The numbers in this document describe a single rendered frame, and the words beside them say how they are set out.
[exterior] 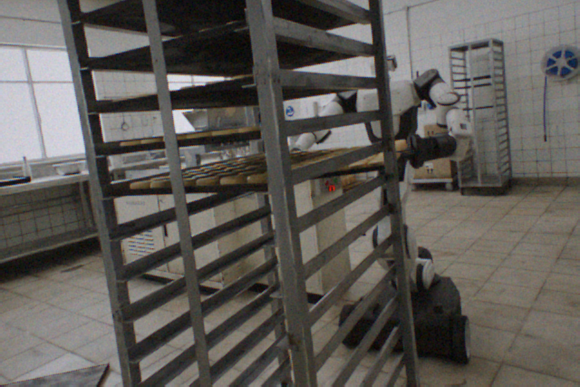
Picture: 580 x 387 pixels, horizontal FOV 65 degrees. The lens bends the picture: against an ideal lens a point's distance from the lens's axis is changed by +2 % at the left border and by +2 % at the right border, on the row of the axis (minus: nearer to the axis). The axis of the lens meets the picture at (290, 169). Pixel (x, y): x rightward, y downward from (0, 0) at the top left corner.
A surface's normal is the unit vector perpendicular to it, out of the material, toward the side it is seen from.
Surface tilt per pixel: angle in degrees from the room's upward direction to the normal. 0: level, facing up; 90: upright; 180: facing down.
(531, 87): 90
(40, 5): 90
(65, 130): 90
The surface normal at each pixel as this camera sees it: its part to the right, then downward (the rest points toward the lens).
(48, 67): 0.77, -0.03
